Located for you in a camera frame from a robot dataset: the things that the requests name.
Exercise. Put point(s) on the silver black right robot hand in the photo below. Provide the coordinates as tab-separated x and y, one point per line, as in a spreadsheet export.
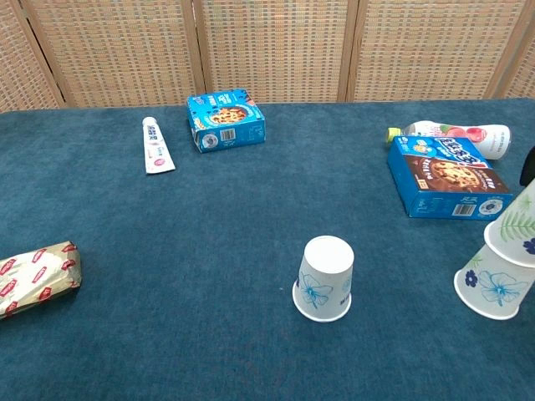
529	167

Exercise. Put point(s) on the white floral paper cup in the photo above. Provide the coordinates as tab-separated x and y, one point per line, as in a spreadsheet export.
324	271
514	225
493	288

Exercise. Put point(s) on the white pink drink bottle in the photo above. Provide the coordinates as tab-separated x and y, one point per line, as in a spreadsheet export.
480	133

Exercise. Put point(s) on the large blue cookie box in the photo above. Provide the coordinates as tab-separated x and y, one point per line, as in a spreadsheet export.
443	175

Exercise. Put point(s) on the woven folding screen panel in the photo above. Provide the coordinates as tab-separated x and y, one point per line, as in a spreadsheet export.
117	50
276	50
434	50
524	75
21	62

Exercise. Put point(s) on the small blue cookie box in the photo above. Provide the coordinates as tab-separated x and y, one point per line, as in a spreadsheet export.
227	119

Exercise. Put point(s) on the blue tablecloth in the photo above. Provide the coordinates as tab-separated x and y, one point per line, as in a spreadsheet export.
167	250

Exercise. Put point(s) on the white toothpaste tube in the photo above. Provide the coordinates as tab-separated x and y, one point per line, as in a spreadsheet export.
155	148

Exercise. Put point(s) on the gold red-logo snack package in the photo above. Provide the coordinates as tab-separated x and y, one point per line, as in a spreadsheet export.
33	275

